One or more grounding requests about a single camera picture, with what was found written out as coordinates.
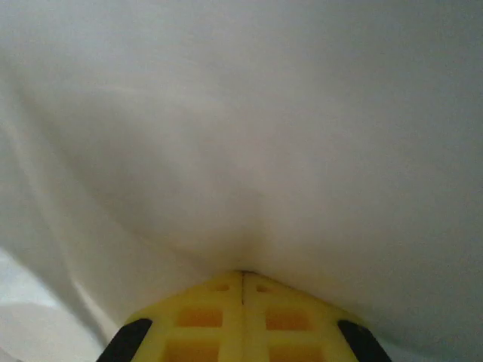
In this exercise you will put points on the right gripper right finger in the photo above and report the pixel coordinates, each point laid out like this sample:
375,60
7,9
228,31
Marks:
294,324

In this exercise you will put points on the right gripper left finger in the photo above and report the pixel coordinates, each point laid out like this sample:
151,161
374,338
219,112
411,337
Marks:
196,324

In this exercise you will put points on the white t-shirt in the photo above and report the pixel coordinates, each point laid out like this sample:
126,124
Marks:
241,132

